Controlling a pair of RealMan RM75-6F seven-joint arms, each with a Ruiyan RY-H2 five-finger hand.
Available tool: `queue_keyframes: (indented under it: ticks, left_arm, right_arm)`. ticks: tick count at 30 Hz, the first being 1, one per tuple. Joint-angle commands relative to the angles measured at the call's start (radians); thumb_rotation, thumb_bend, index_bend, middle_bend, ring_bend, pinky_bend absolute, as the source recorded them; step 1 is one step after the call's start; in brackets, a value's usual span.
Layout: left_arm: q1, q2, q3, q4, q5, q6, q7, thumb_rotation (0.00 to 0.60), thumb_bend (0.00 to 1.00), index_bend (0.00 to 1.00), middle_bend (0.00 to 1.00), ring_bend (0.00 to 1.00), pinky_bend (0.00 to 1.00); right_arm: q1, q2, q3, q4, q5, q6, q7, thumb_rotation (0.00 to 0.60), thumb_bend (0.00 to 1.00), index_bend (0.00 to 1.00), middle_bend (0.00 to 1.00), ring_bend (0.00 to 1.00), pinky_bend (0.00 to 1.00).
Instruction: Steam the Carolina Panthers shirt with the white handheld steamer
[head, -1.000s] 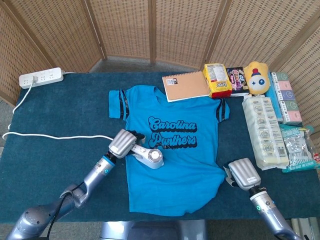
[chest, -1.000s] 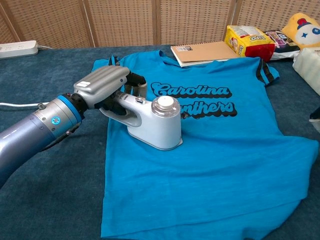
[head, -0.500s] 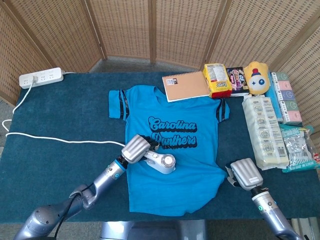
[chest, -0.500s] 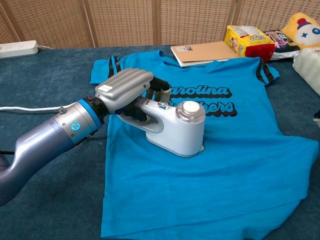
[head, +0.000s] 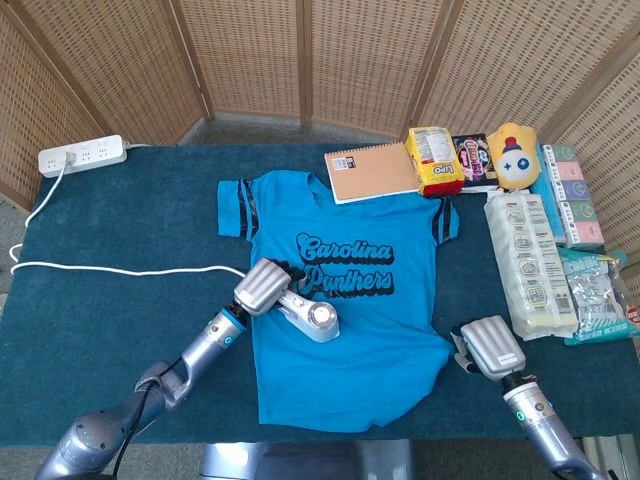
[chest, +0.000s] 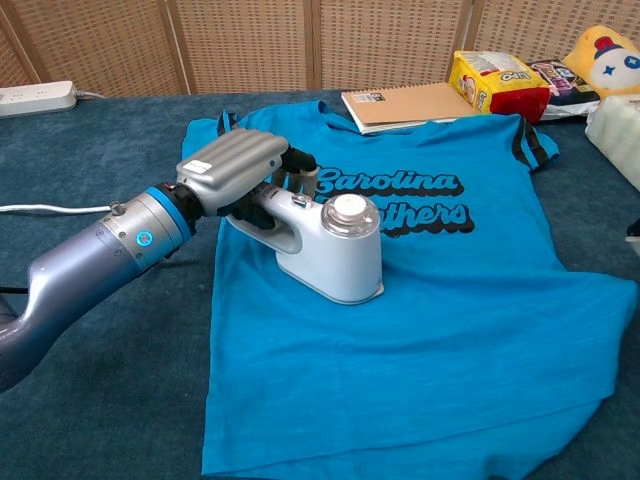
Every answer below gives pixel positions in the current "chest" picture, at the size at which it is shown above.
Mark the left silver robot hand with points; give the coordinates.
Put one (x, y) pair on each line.
(230, 165)

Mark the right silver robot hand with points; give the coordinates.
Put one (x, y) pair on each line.
(635, 230)

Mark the white handheld steam iron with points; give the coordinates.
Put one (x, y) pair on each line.
(340, 255)

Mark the blue Carolina Panthers t-shirt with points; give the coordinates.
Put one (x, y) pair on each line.
(430, 325)

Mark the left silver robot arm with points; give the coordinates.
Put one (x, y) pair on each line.
(90, 265)

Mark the long white cotton pad pack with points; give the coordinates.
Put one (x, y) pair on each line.
(617, 135)

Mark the wicker folding screen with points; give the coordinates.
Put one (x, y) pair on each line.
(250, 45)

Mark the black snack packet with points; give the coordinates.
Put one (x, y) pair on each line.
(570, 85)

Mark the yellow plush toy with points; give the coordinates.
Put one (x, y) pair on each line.
(610, 60)

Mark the kraft spiral notebook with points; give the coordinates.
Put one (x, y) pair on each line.
(415, 105)

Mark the yellow Lipo snack bag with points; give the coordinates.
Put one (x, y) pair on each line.
(500, 85)

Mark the white power strip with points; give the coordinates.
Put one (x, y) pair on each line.
(35, 97)

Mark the dark teal table carpet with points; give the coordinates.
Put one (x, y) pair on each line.
(100, 425)

